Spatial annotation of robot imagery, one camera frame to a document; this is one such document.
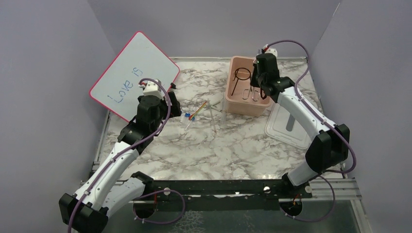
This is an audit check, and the black wire tripod ring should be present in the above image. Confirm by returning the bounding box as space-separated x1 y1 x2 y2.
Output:
230 67 252 97

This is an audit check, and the glass thermometer rod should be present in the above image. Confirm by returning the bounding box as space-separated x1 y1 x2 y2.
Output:
207 100 217 133

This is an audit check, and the clay pipe triangle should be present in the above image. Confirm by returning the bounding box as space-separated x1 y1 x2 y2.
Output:
209 93 224 112

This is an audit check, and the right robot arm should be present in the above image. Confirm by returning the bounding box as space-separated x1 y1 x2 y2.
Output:
250 53 350 198

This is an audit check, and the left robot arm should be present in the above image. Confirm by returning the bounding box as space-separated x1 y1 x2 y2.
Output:
59 91 182 233

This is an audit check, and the pink plastic bin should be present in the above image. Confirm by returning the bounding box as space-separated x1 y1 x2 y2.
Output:
224 56 273 117

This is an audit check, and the white plastic bin lid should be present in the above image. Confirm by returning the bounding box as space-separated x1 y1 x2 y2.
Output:
264 91 317 150

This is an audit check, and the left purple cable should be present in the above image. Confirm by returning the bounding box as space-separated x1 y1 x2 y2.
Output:
66 78 172 233

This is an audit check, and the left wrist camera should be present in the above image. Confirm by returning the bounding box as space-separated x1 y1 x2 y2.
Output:
139 81 164 99

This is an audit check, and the white board with pink frame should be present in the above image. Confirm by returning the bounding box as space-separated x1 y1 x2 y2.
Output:
89 32 180 121

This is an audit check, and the black metal base rail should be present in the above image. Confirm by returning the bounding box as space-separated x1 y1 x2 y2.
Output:
132 179 312 212

